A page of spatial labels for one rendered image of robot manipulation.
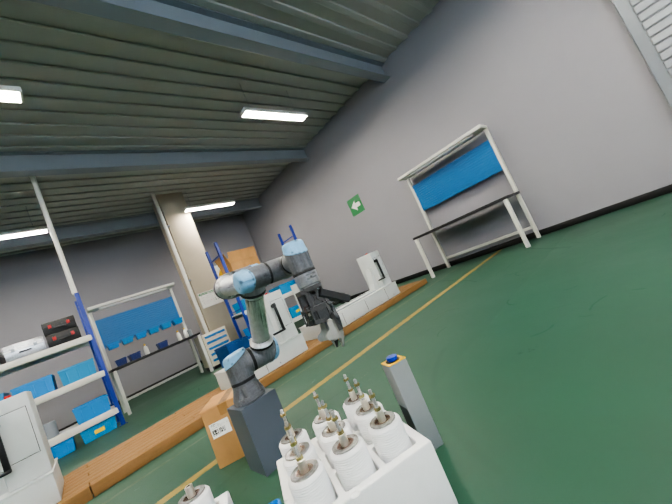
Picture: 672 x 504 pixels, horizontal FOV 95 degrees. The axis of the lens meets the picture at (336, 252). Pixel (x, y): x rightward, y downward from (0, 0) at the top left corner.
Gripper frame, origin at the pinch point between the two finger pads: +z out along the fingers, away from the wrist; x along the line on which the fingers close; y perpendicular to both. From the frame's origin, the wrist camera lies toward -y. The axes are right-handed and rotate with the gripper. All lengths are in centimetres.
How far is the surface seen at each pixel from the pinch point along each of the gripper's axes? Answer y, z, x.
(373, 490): 16.7, 30.7, 15.7
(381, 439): 8.1, 24.1, 13.8
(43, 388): 154, -39, -464
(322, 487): 25.5, 25.4, 9.2
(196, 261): -109, -180, -647
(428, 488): 4.4, 38.2, 19.3
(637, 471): -27, 47, 52
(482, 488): -9, 47, 23
